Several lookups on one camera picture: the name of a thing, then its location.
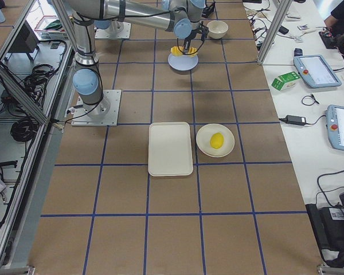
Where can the cream rectangular tray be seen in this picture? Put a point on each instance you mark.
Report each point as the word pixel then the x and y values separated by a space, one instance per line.
pixel 169 149

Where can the black plate rack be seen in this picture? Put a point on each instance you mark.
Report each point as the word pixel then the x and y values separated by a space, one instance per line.
pixel 209 9

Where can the blue plate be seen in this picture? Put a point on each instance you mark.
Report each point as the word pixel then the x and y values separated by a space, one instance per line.
pixel 182 63

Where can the cream bowl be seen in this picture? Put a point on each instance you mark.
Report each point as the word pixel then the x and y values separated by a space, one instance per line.
pixel 217 29

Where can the aluminium frame post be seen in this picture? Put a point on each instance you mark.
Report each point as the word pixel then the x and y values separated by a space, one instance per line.
pixel 276 23

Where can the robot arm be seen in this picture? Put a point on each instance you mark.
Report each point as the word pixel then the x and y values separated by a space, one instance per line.
pixel 106 24
pixel 183 18

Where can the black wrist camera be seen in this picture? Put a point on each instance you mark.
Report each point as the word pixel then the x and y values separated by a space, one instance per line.
pixel 204 31

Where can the black power adapter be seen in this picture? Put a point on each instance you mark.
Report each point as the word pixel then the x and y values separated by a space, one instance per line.
pixel 296 120

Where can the teach pendant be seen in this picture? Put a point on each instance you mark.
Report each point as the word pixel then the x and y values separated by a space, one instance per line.
pixel 335 126
pixel 316 72

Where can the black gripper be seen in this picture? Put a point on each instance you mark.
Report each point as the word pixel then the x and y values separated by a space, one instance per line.
pixel 187 43

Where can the far teach pendant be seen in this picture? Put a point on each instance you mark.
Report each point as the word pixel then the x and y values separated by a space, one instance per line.
pixel 316 72

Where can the near teach pendant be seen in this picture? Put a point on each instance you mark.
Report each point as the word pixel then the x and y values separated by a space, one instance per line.
pixel 335 126

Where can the yellow lemon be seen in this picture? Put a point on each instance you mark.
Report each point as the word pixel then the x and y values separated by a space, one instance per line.
pixel 217 140

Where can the cream plate under lemon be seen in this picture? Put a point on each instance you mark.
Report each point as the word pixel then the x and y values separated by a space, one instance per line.
pixel 203 140

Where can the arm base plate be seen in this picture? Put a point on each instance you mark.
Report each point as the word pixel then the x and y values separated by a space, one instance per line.
pixel 103 114
pixel 123 35

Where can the green white carton box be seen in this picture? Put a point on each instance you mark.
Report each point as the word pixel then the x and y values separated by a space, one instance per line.
pixel 285 81

